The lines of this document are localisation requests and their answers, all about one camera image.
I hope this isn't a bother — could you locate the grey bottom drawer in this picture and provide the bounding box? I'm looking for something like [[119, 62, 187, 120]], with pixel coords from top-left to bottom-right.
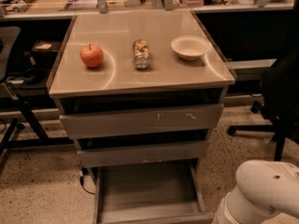
[[93, 161, 214, 224]]

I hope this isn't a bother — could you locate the grey middle drawer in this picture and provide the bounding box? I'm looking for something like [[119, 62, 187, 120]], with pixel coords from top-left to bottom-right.
[[78, 141, 209, 167]]

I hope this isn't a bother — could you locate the black coiled tool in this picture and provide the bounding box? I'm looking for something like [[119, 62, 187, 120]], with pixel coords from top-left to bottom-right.
[[12, 0, 37, 13]]

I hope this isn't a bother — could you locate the black cable on floor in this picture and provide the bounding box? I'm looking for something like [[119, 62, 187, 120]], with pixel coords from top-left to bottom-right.
[[78, 167, 96, 196]]

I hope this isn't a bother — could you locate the white bowl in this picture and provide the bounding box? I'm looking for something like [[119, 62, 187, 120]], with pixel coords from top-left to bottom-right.
[[171, 35, 209, 61]]

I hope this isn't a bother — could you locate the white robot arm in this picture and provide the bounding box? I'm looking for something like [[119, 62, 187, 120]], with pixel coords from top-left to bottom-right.
[[212, 160, 299, 224]]

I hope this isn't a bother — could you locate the grey top drawer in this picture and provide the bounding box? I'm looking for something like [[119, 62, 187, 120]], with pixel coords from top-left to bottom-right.
[[60, 104, 223, 139]]

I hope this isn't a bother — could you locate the crushed metal can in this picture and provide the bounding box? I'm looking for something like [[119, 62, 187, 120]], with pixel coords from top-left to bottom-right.
[[133, 39, 150, 70]]

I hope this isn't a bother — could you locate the black office chair right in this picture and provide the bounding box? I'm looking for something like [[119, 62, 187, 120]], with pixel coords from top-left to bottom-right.
[[227, 49, 299, 161]]

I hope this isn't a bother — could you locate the red apple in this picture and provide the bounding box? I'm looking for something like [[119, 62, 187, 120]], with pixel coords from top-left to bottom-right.
[[80, 44, 104, 68]]

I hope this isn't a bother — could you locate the grey drawer cabinet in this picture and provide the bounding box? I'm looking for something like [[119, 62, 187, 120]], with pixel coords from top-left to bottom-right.
[[45, 8, 237, 170]]

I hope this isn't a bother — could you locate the black box under desk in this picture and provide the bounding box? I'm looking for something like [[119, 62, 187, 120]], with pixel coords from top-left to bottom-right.
[[30, 40, 62, 68]]

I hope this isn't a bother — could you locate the grey drawer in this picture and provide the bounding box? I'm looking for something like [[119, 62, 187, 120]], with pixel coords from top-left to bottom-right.
[[78, 141, 209, 167], [93, 161, 214, 224], [60, 104, 223, 139]]

